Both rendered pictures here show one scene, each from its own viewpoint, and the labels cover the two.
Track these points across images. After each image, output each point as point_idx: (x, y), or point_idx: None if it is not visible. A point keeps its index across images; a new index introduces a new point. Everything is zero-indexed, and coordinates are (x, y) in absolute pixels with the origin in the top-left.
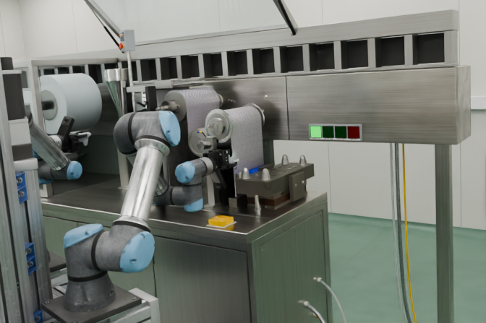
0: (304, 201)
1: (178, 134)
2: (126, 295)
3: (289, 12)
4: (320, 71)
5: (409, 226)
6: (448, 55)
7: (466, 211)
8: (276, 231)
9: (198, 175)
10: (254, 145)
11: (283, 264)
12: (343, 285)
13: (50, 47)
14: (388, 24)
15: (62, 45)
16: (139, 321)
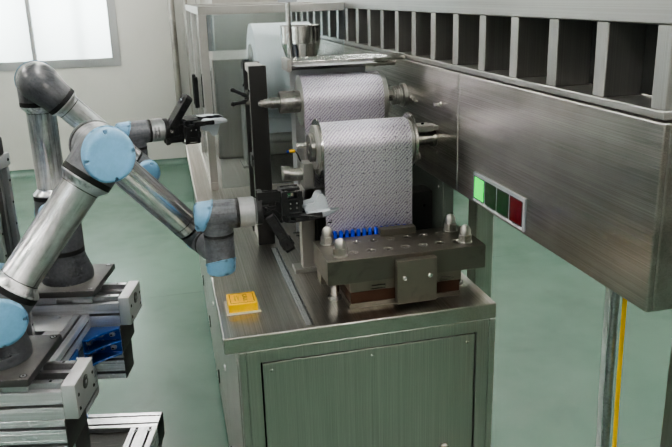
0: (417, 311)
1: (121, 166)
2: (26, 367)
3: None
4: (493, 74)
5: None
6: (659, 89)
7: None
8: (313, 348)
9: (218, 225)
10: (386, 188)
11: (331, 401)
12: None
13: None
14: None
15: None
16: (51, 405)
